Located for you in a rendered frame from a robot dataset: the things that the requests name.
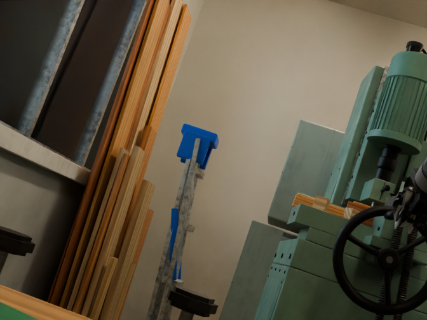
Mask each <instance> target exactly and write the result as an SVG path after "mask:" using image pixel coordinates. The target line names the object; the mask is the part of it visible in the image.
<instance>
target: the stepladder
mask: <svg viewBox="0 0 427 320"><path fill-rule="evenodd" d="M181 133H182V135H183V137H182V141H181V143H180V146H179V149H178V151H177V157H181V159H180V161H181V162H182V163H185V166H184V171H183V174H182V178H181V181H180V186H179V190H178V193H177V198H176V201H175V206H174V208H172V215H171V221H170V226H169V229H168V234H167V237H166V241H165V246H164V249H163V254H162V257H161V261H160V265H159V269H158V274H157V277H156V282H155V285H154V289H153V293H152V297H151V302H150V305H149V310H148V313H147V317H146V320H157V318H158V313H159V308H160V305H161V301H162V298H163V303H162V306H161V312H160V316H159V320H170V315H171V311H172V305H170V303H169V302H170V301H169V300H168V299H167V297H166V296H167V293H168V290H169V288H172V289H174V287H175V286H180V287H182V286H183V284H184V281H182V280H180V279H181V266H182V254H183V250H184V244H185V240H186V234H187V231H189V232H193V231H194V227H193V226H192V225H189V219H190V215H191V208H192V205H193V199H194V193H195V189H196V183H197V179H198V178H200V179H202V180H203V179H204V177H205V173H204V171H203V170H205V168H206V166H207V163H208V160H209V157H210V155H211V152H212V149H216V148H217V146H218V144H219V138H218V135H217V134H216V133H213V132H211V131H207V130H204V129H201V128H197V127H195V126H191V125H189V124H186V123H184V124H183V126H182V129H181ZM165 285H166V288H165ZM164 289H165V293H164V297H163V292H164Z"/></svg>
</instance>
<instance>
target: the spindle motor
mask: <svg viewBox="0 0 427 320"><path fill-rule="evenodd" d="M426 130H427V54H425V53H420V52H416V51H402V52H399V53H397V54H396V55H395V56H394V57H393V58H392V59H391V63H390V67H389V69H388V73H387V76H386V79H385V82H384V86H383V89H382V92H381V96H380V98H379V101H378V104H377V107H376V111H375V114H374V117H373V120H372V124H371V126H370V130H369V133H368V135H367V140H368V141H369V142H370V143H371V144H373V145H375V146H376V147H379V148H380V149H383V145H384V144H390V145H395V146H397V147H399V148H401V153H399V154H403V155H418V154H419V153H420V151H421V147H422V144H423V140H424V136H425V134H426Z"/></svg>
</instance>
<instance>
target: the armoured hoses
mask: <svg viewBox="0 0 427 320"><path fill-rule="evenodd" d="M402 232H403V227H397V228H396V230H395V229H394V233H393V237H392V242H391V246H390V248H391V249H393V250H395V251H396V250H398V249H399V247H400V246H399V245H400V243H401V242H400V241H401V238H402V237H401V236H402V234H403V233H402ZM417 232H418V230H417V229H416V228H415V227H414V228H413V230H412V232H411V234H409V236H408V240H407V244H409V243H411V242H413V241H414V240H416V239H417V234H418V233H417ZM414 250H415V247H414V248H412V249H411V250H409V251H408V252H406V253H405V256H404V257H405V258H404V261H403V262H404V263H403V265H402V266H403V267H402V272H401V273H402V274H401V277H400V278H401V279H400V284H399V289H398V293H397V294H398V295H397V298H396V299H397V300H396V303H401V302H404V301H405V299H406V294H407V289H408V288H407V287H408V282H409V278H410V271H411V268H412V267H411V266H412V261H413V260H412V259H413V256H414V255H413V254H414ZM393 274H394V270H393V271H391V282H392V279H393V278H392V277H393ZM383 279H384V278H383ZM382 284H383V285H382V287H381V292H380V297H379V301H378V303H381V304H384V280H383V283H382ZM402 315H403V314H397V315H394V316H393V320H402ZM374 319H375V320H383V319H384V315H381V314H376V315H375V318H374Z"/></svg>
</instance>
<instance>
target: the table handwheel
mask: <svg viewBox="0 0 427 320"><path fill-rule="evenodd" d="M388 211H394V207H393V206H374V207H371V208H367V209H365V210H362V211H360V212H358V213H357V214H356V215H354V216H352V217H351V218H350V219H349V220H348V221H347V222H346V223H345V224H344V225H343V227H342V229H341V230H340V231H339V233H338V235H337V238H336V240H335V243H334V249H333V255H332V261H333V267H334V273H335V276H336V279H337V281H338V283H339V285H340V287H341V288H342V290H343V292H344V293H345V294H346V295H347V296H348V298H349V299H351V300H352V301H353V302H354V303H355V304H357V305H358V306H360V307H361V308H363V309H365V310H367V311H370V312H373V313H376V314H381V315H397V314H403V313H406V312H409V311H411V310H413V309H415V308H417V307H419V306H420V305H421V304H422V303H424V302H425V301H426V300H427V280H426V282H425V284H424V286H423V287H422V288H421V289H420V291H419V292H418V293H417V294H415V295H414V296H413V297H412V298H410V299H408V300H406V301H404V302H401V303H396V304H391V271H393V270H395V269H396V268H397V267H398V266H399V265H400V256H401V255H403V254H404V253H406V252H408V251H409V250H411V249H412V248H414V247H416V246H418V245H420V244H421V243H423V242H426V244H427V228H425V230H423V225H422V226H421V228H420V229H418V228H416V229H417V230H418V231H419V232H420V233H421V235H422V236H421V237H419V238H417V239H416V240H414V241H413V242H411V243H409V244H407V245H405V246H404V247H402V248H400V249H398V250H396V251H395V250H393V249H391V248H383V249H380V250H376V249H375V248H373V247H371V246H369V245H368V244H365V243H364V242H362V241H361V240H359V239H357V238H356V237H354V236H352V235H351V233H352V232H353V230H354V229H355V228H356V227H357V226H358V225H360V224H361V223H362V222H364V221H366V220H368V219H370V218H374V217H379V216H384V214H386V213H387V212H388ZM347 240H348V241H351V242H352V243H354V244H356V245H357V246H359V247H361V248H363V249H364V250H365V251H367V252H369V253H368V254H366V256H365V262H366V263H367V264H369V265H376V267H377V268H378V269H381V270H385V271H384V304H381V303H376V302H373V301H371V300H369V299H367V298H365V297H363V296H362V295H361V294H359V292H357V290H356V289H354V287H353V286H352V285H351V283H350V281H349V279H348V277H347V275H346V272H345V270H344V263H343V253H344V247H345V244H346V241H347Z"/></svg>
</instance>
